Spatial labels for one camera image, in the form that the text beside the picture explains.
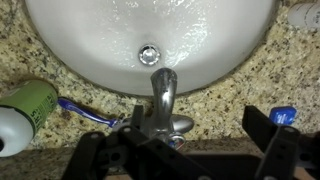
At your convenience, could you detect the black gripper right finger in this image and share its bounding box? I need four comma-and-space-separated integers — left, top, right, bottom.
242, 104, 320, 180

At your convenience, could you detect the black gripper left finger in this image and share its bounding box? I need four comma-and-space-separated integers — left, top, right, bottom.
61, 104, 201, 180

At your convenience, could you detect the chrome faucet lever handle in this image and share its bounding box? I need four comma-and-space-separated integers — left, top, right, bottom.
165, 132, 187, 150

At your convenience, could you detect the small blue box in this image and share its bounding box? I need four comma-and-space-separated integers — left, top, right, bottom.
268, 105, 298, 127

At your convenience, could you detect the blue razor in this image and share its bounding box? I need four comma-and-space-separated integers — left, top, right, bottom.
57, 96, 126, 129

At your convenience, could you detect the green bottle white top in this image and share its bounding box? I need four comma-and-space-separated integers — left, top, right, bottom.
0, 79, 59, 158

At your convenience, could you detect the chrome faucet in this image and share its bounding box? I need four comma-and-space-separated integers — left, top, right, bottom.
118, 67, 195, 144

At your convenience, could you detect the chrome sink drain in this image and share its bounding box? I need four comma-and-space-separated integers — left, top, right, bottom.
138, 43, 162, 67

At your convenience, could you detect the white oval sink basin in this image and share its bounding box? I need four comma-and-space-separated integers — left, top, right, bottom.
24, 0, 279, 98

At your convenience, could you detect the white bottle blue cap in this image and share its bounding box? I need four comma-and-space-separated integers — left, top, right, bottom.
287, 2, 320, 30

